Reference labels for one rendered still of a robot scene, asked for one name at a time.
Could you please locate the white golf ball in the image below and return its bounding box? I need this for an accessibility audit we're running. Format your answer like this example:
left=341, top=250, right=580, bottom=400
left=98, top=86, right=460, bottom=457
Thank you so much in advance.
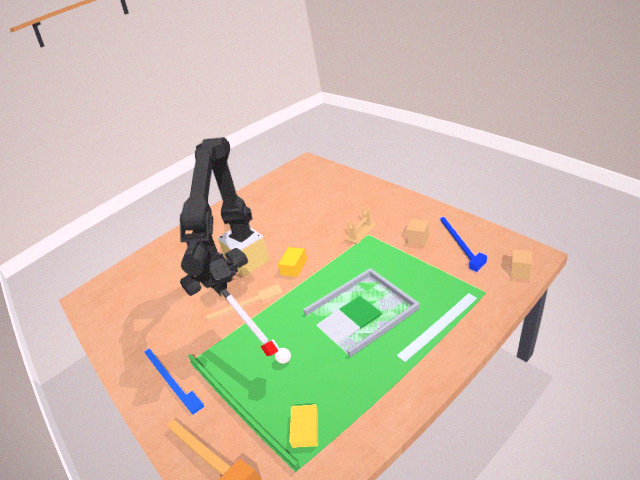
left=274, top=348, right=291, bottom=364

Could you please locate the green flat mat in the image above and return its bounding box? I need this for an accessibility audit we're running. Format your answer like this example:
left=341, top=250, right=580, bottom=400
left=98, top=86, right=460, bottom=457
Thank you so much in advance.
left=195, top=235, right=486, bottom=470

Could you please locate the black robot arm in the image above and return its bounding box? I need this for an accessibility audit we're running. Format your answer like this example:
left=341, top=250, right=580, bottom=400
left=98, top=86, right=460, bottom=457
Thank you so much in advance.
left=180, top=137, right=255, bottom=286

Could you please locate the white flat strip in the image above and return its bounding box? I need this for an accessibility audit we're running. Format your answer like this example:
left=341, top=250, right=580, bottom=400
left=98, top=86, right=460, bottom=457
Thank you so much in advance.
left=397, top=294, right=476, bottom=362

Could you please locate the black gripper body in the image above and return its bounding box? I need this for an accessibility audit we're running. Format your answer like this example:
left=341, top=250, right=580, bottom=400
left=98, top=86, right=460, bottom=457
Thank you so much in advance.
left=180, top=247, right=249, bottom=296

